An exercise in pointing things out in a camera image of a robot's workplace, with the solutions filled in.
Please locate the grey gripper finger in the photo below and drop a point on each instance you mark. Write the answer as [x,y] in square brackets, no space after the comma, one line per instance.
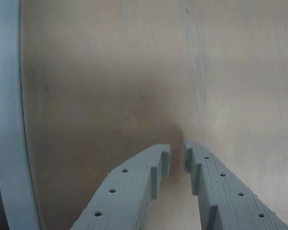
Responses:
[225,203]
[124,196]

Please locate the white-rimmed wooden tray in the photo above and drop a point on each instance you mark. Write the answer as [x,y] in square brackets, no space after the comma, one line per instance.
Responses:
[7,119]

